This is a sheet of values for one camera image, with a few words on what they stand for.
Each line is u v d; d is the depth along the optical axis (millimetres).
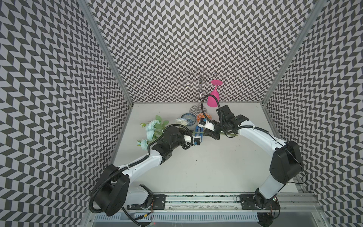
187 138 693
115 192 404
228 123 633
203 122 713
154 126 800
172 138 625
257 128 551
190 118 1059
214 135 737
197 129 960
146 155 532
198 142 681
